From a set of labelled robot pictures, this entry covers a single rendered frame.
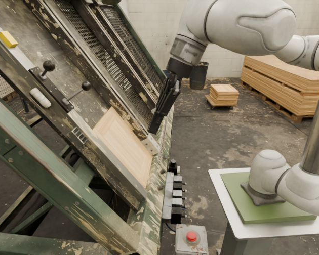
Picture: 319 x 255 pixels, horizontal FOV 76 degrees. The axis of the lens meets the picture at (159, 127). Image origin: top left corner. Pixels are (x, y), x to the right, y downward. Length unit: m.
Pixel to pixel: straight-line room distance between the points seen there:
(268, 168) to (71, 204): 0.92
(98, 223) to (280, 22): 0.76
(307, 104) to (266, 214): 3.30
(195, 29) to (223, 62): 6.21
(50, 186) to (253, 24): 0.70
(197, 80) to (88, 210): 4.95
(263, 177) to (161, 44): 5.46
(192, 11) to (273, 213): 1.05
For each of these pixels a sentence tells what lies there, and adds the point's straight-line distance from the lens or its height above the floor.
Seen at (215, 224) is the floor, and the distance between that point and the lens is 2.13.
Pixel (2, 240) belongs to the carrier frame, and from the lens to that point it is 1.26.
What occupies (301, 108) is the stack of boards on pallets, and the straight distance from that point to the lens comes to 4.31.
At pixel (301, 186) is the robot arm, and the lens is 1.12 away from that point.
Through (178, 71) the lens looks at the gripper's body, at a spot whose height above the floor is 1.54.
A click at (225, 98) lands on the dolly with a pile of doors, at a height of 0.27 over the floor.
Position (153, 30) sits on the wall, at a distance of 6.23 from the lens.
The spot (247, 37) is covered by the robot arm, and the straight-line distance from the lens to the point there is 0.45.
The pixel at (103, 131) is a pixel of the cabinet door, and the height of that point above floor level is 1.19.
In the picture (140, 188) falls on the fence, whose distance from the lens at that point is 1.03.
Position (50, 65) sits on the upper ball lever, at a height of 1.53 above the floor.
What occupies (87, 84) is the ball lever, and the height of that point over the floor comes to 1.44.
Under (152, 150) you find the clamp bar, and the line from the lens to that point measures 1.29.
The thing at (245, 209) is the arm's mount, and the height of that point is 0.77.
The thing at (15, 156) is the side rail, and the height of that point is 1.31.
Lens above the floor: 1.67
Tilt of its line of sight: 28 degrees down
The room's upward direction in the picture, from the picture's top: straight up
